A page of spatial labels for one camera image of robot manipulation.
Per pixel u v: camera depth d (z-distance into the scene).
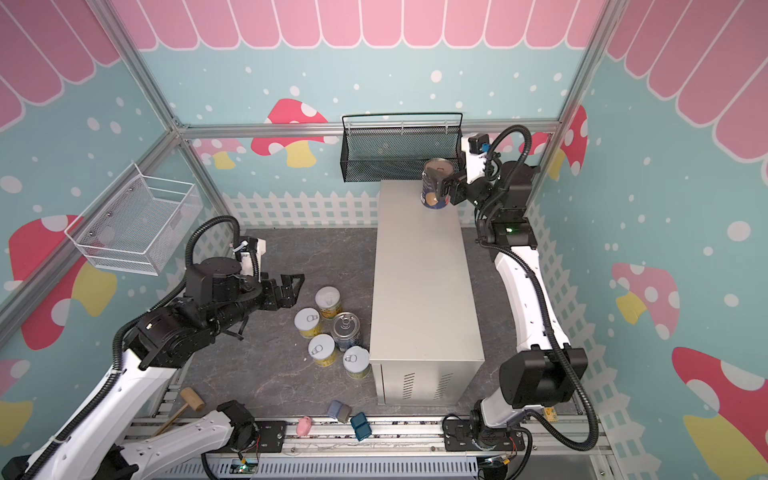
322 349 0.83
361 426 0.75
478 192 0.60
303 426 0.75
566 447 0.41
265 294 0.52
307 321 0.89
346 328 0.83
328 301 0.91
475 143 0.54
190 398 0.78
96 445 0.35
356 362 0.81
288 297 0.58
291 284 0.58
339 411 0.77
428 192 0.75
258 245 0.56
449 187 0.61
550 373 0.41
